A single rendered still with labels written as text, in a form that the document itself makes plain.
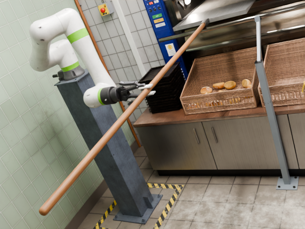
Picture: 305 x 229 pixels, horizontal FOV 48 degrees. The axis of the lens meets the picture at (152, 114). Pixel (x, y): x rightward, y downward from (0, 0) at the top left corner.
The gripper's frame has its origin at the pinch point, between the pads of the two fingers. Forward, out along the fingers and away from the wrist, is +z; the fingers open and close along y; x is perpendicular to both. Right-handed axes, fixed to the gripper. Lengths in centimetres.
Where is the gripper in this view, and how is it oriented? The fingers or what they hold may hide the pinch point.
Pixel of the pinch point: (147, 90)
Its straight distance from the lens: 166.4
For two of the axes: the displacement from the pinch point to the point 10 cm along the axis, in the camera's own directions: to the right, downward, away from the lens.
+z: 8.4, -0.8, -5.3
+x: -4.2, 5.2, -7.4
